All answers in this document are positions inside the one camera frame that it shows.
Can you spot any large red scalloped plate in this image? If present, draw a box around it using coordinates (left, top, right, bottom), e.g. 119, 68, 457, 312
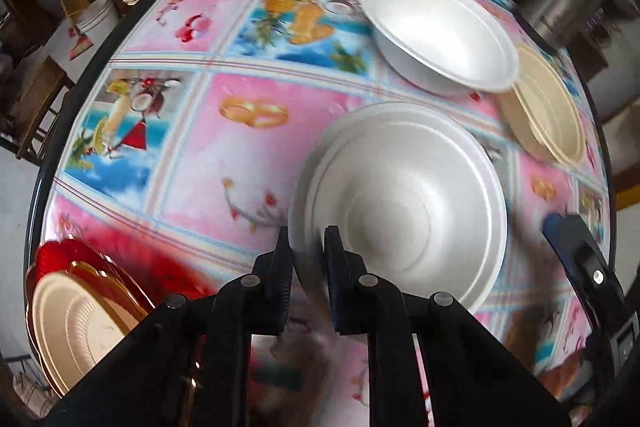
25, 237, 216, 397

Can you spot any beige paper plate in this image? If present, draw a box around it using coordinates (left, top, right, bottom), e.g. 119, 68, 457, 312
30, 263, 148, 395

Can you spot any white foam bowl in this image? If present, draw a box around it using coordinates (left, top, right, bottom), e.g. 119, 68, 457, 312
288, 102, 508, 314
359, 0, 520, 96

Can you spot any colourful pink patterned tablecloth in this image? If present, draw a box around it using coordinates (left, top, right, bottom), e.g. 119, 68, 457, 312
42, 0, 610, 395

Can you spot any wooden chair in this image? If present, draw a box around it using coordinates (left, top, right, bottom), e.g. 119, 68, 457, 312
1, 56, 76, 166

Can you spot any white plastic bucket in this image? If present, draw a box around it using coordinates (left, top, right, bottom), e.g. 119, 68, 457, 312
76, 0, 120, 46

